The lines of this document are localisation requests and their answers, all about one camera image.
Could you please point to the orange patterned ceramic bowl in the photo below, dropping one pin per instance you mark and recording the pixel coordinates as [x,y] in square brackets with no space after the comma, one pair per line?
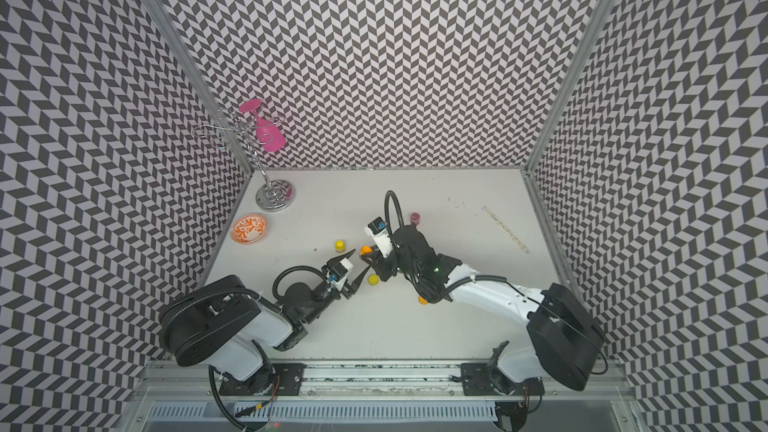
[249,229]

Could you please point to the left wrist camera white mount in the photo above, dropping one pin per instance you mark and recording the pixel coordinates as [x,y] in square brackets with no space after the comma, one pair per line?
[336,272]

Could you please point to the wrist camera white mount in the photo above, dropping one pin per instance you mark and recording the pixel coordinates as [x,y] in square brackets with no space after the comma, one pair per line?
[336,272]
[378,232]

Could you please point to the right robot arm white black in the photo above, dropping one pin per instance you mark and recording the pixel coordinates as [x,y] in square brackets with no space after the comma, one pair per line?
[564,341]

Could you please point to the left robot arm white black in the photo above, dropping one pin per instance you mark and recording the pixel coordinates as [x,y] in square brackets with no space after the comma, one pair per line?
[228,326]

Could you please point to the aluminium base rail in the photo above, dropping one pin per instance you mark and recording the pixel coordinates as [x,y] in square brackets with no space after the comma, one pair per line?
[378,380]

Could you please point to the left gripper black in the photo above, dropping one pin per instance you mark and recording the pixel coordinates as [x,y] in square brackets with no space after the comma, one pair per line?
[355,285]

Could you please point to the aluminium corner post right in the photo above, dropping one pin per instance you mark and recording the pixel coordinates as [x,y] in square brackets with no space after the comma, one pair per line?
[573,74]

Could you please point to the chrome glass holder stand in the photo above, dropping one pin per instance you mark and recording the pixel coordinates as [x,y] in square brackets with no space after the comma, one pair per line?
[274,195]

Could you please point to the aluminium corner post left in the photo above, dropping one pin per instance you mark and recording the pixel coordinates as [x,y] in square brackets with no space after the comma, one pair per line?
[179,50]

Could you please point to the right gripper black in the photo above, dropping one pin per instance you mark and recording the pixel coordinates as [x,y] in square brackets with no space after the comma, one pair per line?
[379,265]

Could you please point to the aluminium corner post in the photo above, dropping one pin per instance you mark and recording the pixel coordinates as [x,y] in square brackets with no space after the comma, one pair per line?
[573,74]
[179,50]

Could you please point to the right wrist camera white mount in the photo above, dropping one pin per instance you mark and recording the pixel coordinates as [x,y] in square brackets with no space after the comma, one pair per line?
[378,232]

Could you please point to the pink plastic wine glass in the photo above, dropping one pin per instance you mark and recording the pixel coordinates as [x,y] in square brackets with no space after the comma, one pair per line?
[267,132]

